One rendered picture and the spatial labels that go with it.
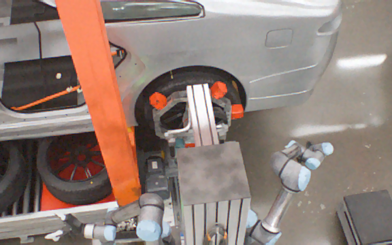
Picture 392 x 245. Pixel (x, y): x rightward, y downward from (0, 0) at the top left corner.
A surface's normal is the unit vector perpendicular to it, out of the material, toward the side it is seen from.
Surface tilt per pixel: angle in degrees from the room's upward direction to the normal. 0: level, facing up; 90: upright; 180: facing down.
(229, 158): 0
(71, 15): 90
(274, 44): 90
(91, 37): 90
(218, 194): 0
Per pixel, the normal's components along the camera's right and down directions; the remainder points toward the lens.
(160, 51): 0.14, 0.80
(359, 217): -0.01, -0.58
